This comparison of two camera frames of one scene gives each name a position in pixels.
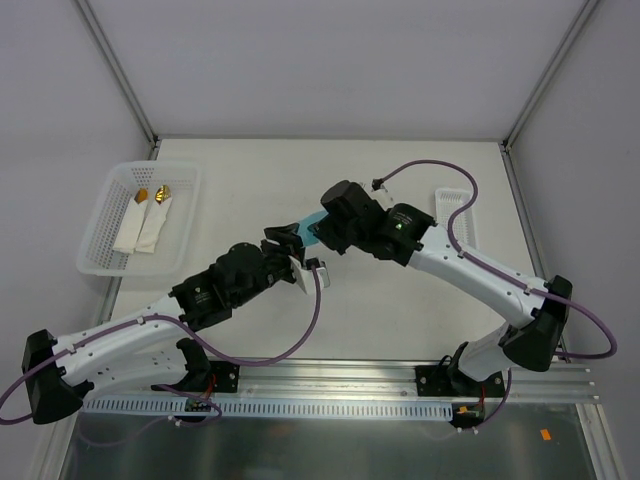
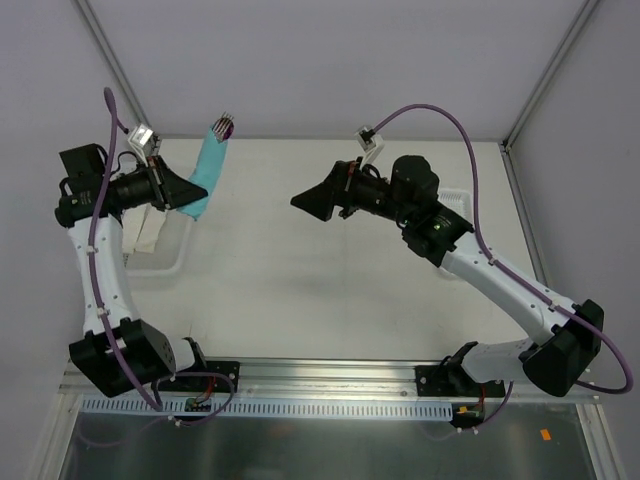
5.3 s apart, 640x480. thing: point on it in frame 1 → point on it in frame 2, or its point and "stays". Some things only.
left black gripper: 279,251 → 160,185
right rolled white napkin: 156,220 stays
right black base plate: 440,380 stays
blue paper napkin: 308,237 → 207,170
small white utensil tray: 447,202 stays
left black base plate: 220,377 stays
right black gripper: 326,232 → 343,190
